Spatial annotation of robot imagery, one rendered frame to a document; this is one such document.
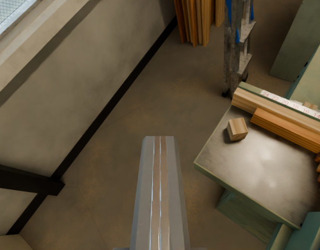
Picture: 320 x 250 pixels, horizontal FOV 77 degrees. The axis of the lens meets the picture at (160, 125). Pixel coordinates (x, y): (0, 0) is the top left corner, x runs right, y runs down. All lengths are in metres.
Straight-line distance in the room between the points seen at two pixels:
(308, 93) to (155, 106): 1.12
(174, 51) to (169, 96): 0.47
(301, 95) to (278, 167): 0.28
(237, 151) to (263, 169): 0.06
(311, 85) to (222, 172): 0.41
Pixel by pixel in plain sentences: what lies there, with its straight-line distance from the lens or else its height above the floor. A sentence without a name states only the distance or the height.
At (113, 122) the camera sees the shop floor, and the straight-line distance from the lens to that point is 1.64.
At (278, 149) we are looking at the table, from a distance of 0.51.
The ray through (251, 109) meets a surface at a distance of 0.51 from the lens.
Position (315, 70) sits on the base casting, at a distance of 0.78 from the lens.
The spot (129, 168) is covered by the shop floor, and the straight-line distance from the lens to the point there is 1.47.
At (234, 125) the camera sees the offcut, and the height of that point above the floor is 0.94.
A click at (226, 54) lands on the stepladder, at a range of 1.30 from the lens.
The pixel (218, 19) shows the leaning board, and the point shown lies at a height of 0.08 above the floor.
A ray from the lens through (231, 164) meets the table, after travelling 0.47.
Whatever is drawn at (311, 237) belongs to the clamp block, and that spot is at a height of 0.95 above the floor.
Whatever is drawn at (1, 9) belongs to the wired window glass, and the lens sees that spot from 1.18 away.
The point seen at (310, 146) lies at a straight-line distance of 0.51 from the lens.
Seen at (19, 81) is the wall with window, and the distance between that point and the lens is 1.19.
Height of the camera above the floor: 1.36
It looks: 63 degrees down
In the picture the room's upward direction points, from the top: 24 degrees counter-clockwise
